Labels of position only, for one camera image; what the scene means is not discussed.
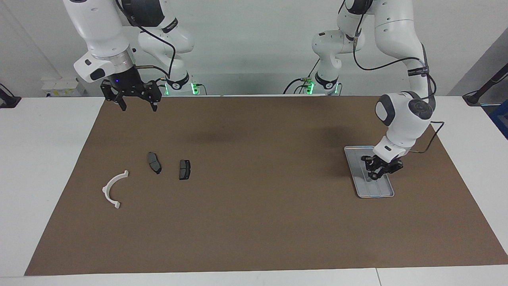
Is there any white curved plastic bracket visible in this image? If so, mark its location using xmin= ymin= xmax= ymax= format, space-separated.
xmin=102 ymin=170 xmax=129 ymax=209

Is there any black base power cable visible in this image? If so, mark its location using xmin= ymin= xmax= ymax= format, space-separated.
xmin=283 ymin=60 xmax=320 ymax=95

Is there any blue crate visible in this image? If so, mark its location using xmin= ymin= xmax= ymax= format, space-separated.
xmin=489 ymin=99 xmax=508 ymax=139

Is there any white cardboard box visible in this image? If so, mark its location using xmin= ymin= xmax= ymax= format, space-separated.
xmin=41 ymin=77 xmax=86 ymax=97

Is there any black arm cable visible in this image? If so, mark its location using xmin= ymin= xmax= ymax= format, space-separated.
xmin=115 ymin=0 xmax=177 ymax=80
xmin=352 ymin=20 xmax=445 ymax=153

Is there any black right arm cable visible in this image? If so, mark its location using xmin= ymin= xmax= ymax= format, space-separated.
xmin=115 ymin=0 xmax=177 ymax=80

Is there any brown table mat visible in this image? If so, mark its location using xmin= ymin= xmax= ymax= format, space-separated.
xmin=25 ymin=95 xmax=508 ymax=276

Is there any black stand foot with pole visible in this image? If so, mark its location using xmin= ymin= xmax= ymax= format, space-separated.
xmin=463 ymin=64 xmax=508 ymax=106

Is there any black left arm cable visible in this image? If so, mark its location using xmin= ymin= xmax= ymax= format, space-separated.
xmin=352 ymin=20 xmax=445 ymax=153

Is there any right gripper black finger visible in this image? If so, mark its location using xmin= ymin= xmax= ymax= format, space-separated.
xmin=100 ymin=79 xmax=127 ymax=111
xmin=140 ymin=81 xmax=162 ymax=112

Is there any silver metal tray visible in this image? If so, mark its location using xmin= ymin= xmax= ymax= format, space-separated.
xmin=344 ymin=146 xmax=395 ymax=199

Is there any dark grey curved brake pad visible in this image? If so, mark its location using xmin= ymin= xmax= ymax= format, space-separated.
xmin=147 ymin=152 xmax=162 ymax=175

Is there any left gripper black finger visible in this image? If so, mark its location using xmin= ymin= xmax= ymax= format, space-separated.
xmin=360 ymin=155 xmax=378 ymax=180
xmin=375 ymin=165 xmax=401 ymax=181

